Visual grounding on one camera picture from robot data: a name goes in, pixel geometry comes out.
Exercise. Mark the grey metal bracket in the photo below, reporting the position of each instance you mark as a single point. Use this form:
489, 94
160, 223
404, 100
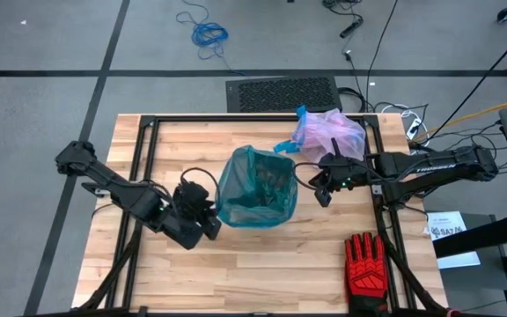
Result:
99, 190

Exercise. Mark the teal plastic trash bag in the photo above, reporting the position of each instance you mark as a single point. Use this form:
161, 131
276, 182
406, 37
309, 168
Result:
258, 189

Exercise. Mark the red work glove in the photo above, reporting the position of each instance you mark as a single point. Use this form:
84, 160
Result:
365, 268

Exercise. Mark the black aluminium rig frame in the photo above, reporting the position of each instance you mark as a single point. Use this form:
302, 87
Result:
151, 145

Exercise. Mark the silver mounting plate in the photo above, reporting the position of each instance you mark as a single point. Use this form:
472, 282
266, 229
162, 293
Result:
376, 190

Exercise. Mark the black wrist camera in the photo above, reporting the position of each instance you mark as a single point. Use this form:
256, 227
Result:
323, 197
213, 228

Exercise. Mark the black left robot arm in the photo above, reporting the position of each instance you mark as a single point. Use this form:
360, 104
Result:
121, 193

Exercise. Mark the black beam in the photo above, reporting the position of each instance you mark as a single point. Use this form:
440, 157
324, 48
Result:
487, 233

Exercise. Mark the white printed paper sign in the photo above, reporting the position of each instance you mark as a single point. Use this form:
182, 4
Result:
447, 220

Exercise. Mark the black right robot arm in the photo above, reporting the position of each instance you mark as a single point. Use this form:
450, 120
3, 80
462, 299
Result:
421, 169

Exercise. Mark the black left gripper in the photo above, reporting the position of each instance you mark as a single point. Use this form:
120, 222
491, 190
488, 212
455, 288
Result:
194, 202

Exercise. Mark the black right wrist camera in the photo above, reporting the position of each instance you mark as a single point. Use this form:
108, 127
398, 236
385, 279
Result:
323, 197

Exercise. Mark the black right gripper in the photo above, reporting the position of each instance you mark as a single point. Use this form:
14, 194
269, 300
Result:
339, 174

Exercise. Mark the black perforated floor mat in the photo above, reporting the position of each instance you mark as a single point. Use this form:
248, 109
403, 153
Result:
280, 92

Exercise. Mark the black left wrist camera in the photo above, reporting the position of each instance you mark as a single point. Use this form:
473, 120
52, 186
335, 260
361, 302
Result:
213, 228

